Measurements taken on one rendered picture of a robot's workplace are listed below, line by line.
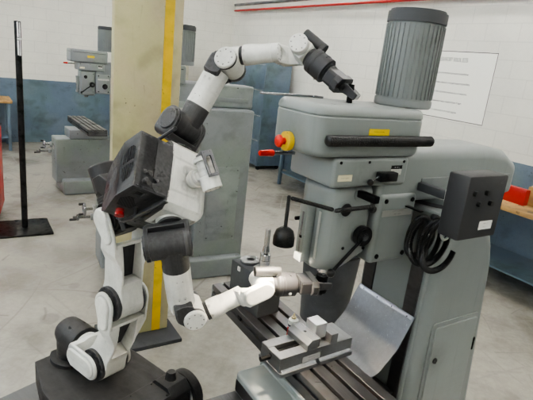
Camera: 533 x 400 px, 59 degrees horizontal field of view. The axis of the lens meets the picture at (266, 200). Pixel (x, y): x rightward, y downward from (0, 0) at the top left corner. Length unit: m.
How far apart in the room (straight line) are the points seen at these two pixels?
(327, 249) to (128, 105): 1.83
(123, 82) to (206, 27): 8.25
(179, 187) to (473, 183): 0.91
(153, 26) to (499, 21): 4.39
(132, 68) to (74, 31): 7.35
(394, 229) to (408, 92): 0.48
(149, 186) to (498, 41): 5.37
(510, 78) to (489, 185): 4.63
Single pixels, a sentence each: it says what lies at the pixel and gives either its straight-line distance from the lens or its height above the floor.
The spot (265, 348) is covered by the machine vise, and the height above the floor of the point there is 0.99.
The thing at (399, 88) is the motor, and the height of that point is 1.95.
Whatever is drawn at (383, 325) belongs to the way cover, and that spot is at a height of 1.01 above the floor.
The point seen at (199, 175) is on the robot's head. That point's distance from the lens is 1.55.
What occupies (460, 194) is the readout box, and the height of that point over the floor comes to 1.66.
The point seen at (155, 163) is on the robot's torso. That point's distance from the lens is 1.54.
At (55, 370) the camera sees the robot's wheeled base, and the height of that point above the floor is 0.57.
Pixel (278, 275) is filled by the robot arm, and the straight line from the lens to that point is 1.70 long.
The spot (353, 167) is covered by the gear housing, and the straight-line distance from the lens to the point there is 1.53.
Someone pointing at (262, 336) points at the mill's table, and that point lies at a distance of 2.00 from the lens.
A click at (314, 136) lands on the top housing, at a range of 1.43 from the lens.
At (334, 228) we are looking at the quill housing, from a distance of 1.60.
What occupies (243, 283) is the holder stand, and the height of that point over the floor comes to 1.05.
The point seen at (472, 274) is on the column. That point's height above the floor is 1.25.
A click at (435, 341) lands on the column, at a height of 0.99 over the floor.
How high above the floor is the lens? 1.99
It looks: 16 degrees down
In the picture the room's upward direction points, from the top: 6 degrees clockwise
